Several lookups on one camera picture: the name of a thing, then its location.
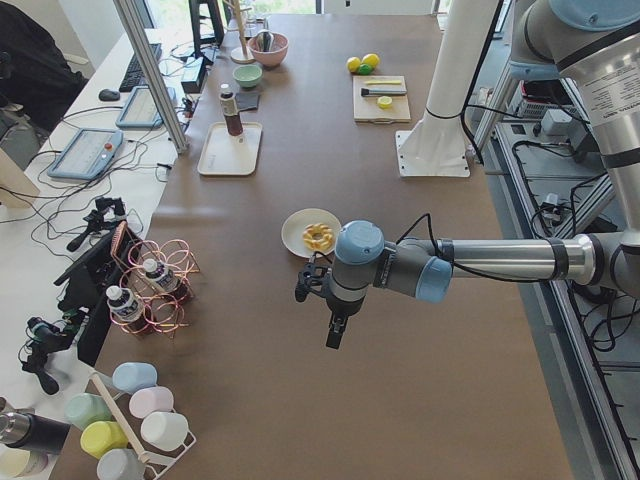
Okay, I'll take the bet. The green lime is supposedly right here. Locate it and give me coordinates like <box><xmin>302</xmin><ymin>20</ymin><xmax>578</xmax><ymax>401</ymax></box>
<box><xmin>357</xmin><ymin>63</ymin><xmax>374</xmax><ymax>75</ymax></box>

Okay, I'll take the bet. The green cup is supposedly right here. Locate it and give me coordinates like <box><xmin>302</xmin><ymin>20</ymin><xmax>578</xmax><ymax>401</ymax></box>
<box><xmin>64</xmin><ymin>393</ymin><xmax>112</xmax><ymax>430</ymax></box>

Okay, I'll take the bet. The yellow plastic knife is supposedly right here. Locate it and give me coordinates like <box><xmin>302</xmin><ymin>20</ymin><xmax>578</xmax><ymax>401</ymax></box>
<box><xmin>364</xmin><ymin>77</ymin><xmax>403</xmax><ymax>86</ymax></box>

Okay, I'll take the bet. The yellow cup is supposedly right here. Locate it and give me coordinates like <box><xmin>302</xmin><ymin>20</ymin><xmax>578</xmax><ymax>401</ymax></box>
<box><xmin>80</xmin><ymin>421</ymin><xmax>129</xmax><ymax>459</ymax></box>

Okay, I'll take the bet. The green bowl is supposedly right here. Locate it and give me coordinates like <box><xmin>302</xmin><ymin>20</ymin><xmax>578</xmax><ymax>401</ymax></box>
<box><xmin>233</xmin><ymin>64</ymin><xmax>263</xmax><ymax>89</ymax></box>

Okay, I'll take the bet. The yellow lemon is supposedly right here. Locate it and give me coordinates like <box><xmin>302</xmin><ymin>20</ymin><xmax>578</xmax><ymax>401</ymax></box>
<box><xmin>362</xmin><ymin>53</ymin><xmax>380</xmax><ymax>70</ymax></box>
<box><xmin>346</xmin><ymin>57</ymin><xmax>361</xmax><ymax>73</ymax></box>

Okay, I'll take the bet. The black thermos flask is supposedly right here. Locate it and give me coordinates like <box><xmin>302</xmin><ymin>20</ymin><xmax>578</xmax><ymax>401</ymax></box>
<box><xmin>1</xmin><ymin>412</ymin><xmax>71</xmax><ymax>455</ymax></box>

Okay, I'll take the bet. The aluminium frame post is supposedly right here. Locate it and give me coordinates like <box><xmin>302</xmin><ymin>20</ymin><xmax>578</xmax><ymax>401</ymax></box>
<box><xmin>114</xmin><ymin>0</ymin><xmax>189</xmax><ymax>154</ymax></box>

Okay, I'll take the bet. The bottle in rack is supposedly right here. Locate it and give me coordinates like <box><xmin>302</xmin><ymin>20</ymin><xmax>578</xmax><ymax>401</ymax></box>
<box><xmin>106</xmin><ymin>285</ymin><xmax>144</xmax><ymax>325</ymax></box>
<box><xmin>143</xmin><ymin>258</ymin><xmax>181</xmax><ymax>294</ymax></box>

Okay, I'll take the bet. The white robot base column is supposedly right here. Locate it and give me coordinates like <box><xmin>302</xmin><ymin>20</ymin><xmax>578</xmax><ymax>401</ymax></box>
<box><xmin>396</xmin><ymin>0</ymin><xmax>502</xmax><ymax>177</ymax></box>

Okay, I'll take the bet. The white cup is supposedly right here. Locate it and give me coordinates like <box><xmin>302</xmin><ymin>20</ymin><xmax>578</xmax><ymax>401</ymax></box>
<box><xmin>141</xmin><ymin>411</ymin><xmax>189</xmax><ymax>452</ymax></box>

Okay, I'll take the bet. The glazed ring donut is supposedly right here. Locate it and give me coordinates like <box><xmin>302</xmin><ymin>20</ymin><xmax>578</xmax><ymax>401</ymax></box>
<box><xmin>302</xmin><ymin>223</ymin><xmax>334</xmax><ymax>252</ymax></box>

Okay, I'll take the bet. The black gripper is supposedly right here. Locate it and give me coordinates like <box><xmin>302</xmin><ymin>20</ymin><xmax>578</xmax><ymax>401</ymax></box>
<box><xmin>326</xmin><ymin>298</ymin><xmax>351</xmax><ymax>349</ymax></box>

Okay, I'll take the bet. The teach pendant near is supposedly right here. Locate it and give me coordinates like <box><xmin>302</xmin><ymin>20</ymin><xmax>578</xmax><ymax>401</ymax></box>
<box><xmin>47</xmin><ymin>128</ymin><xmax>124</xmax><ymax>180</ymax></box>

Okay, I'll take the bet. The teach pendant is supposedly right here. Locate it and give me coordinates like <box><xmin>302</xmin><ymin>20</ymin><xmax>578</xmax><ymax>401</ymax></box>
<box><xmin>47</xmin><ymin>128</ymin><xmax>124</xmax><ymax>180</ymax></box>
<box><xmin>115</xmin><ymin>85</ymin><xmax>163</xmax><ymax>130</ymax></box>

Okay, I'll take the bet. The metal muddler black tip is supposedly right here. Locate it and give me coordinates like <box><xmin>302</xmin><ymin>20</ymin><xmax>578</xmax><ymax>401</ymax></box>
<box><xmin>360</xmin><ymin>87</ymin><xmax>407</xmax><ymax>97</ymax></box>

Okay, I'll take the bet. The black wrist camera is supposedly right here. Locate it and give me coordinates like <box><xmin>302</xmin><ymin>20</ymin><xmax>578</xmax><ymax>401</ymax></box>
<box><xmin>294</xmin><ymin>262</ymin><xmax>330</xmax><ymax>303</ymax></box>

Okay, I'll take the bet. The wooden cutting board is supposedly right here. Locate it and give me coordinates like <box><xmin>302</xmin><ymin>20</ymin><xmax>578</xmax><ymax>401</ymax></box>
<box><xmin>352</xmin><ymin>75</ymin><xmax>411</xmax><ymax>123</ymax></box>

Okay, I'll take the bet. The white round plate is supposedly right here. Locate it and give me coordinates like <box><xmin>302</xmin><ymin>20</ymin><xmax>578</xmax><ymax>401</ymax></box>
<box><xmin>281</xmin><ymin>208</ymin><xmax>341</xmax><ymax>258</ymax></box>

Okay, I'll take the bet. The bottle in rack front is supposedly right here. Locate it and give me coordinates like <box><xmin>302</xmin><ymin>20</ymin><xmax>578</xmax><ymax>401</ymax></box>
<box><xmin>106</xmin><ymin>285</ymin><xmax>144</xmax><ymax>325</ymax></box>

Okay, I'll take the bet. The teach pendant far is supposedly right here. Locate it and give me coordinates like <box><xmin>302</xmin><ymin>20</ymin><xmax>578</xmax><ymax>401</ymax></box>
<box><xmin>115</xmin><ymin>85</ymin><xmax>163</xmax><ymax>130</ymax></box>

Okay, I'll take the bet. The brown tea bottle on tray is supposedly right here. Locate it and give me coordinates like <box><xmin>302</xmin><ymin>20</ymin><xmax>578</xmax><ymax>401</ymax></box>
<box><xmin>219</xmin><ymin>83</ymin><xmax>243</xmax><ymax>137</ymax></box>

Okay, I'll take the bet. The bottle in rack rear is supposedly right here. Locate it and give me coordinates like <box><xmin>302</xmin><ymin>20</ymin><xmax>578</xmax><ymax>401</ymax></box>
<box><xmin>143</xmin><ymin>258</ymin><xmax>181</xmax><ymax>294</ymax></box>

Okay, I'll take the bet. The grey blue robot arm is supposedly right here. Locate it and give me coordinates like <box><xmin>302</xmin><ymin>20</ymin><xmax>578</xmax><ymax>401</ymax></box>
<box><xmin>321</xmin><ymin>1</ymin><xmax>639</xmax><ymax>348</ymax></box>

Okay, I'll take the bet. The black box device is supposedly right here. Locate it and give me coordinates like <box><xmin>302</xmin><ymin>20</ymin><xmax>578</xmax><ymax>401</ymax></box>
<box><xmin>181</xmin><ymin>57</ymin><xmax>207</xmax><ymax>94</ymax></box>

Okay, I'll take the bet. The metal scoop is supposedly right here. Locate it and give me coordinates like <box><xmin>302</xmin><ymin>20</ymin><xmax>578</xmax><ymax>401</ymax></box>
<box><xmin>255</xmin><ymin>29</ymin><xmax>274</xmax><ymax>52</ymax></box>

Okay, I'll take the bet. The blue cup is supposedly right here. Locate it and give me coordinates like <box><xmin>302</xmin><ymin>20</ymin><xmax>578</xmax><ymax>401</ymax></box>
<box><xmin>112</xmin><ymin>362</ymin><xmax>158</xmax><ymax>394</ymax></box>

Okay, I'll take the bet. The pink bowl with ice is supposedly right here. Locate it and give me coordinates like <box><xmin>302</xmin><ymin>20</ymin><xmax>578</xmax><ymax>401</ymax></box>
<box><xmin>247</xmin><ymin>31</ymin><xmax>289</xmax><ymax>68</ymax></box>

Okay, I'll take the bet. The wooden mug tree stand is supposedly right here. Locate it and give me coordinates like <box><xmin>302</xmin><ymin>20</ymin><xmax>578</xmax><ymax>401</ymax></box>
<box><xmin>223</xmin><ymin>0</ymin><xmax>255</xmax><ymax>65</ymax></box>

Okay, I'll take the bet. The grey folded cloth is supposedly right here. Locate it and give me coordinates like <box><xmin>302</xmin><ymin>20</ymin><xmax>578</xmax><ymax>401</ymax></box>
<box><xmin>236</xmin><ymin>92</ymin><xmax>260</xmax><ymax>111</ymax></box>

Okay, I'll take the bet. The copper wire bottle rack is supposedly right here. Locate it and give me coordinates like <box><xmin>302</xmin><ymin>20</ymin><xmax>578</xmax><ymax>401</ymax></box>
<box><xmin>110</xmin><ymin>221</ymin><xmax>200</xmax><ymax>339</ymax></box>

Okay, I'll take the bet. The black keyboard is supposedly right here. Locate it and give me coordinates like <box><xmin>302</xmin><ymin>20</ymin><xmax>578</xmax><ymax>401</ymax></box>
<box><xmin>118</xmin><ymin>43</ymin><xmax>162</xmax><ymax>93</ymax></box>

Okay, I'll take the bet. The half lemon slice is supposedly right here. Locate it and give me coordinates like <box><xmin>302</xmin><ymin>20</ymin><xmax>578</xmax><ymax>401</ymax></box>
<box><xmin>376</xmin><ymin>96</ymin><xmax>393</xmax><ymax>109</ymax></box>

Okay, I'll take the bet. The cream rectangular tray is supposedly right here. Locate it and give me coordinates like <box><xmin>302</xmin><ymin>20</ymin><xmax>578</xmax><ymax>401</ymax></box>
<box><xmin>197</xmin><ymin>122</ymin><xmax>263</xmax><ymax>176</ymax></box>

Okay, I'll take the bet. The pink cup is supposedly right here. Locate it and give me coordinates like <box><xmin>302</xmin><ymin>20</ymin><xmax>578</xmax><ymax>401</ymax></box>
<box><xmin>129</xmin><ymin>386</ymin><xmax>174</xmax><ymax>419</ymax></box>

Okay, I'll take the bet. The black computer mouse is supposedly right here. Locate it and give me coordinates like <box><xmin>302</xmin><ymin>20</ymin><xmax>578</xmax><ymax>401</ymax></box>
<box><xmin>98</xmin><ymin>89</ymin><xmax>120</xmax><ymax>102</ymax></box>

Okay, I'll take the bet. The white cup holder rack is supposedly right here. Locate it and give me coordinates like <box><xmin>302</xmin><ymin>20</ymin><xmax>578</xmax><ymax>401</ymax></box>
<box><xmin>89</xmin><ymin>370</ymin><xmax>197</xmax><ymax>479</ymax></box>

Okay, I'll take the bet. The grey cup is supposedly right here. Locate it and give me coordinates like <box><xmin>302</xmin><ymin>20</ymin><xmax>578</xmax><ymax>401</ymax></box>
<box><xmin>97</xmin><ymin>449</ymin><xmax>145</xmax><ymax>480</ymax></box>

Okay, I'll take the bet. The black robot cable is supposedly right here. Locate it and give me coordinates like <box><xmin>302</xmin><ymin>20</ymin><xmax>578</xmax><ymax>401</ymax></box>
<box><xmin>309</xmin><ymin>213</ymin><xmax>551</xmax><ymax>279</ymax></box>

